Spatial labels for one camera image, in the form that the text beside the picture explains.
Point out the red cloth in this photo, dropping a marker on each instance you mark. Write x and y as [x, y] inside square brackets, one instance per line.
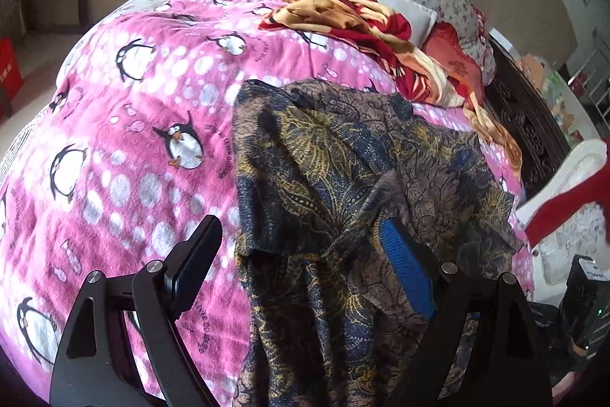
[562, 206]

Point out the white metal rack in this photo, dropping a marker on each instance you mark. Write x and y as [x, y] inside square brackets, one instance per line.
[595, 68]

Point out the dark carved wooden headboard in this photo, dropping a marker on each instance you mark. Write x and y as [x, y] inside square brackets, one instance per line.
[519, 116]

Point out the red and gold blanket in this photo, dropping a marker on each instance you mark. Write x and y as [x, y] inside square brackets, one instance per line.
[333, 13]

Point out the white pillow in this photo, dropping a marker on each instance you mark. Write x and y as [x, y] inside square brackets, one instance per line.
[405, 9]

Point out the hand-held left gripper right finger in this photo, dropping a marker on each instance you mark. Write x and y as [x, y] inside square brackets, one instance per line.
[407, 273]

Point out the small red pillow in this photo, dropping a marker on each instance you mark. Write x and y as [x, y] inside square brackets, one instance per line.
[452, 54]

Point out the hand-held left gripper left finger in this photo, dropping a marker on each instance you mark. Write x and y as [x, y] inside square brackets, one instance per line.
[193, 264]

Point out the brown blue floral patterned garment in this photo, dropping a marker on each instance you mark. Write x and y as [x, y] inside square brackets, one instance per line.
[309, 149]

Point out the peach coloured object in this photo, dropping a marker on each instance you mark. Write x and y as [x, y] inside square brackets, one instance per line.
[533, 71]

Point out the red box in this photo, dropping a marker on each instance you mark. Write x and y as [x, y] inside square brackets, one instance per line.
[9, 68]

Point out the pink penguin print blanket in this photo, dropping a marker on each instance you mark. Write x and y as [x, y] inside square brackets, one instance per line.
[119, 149]

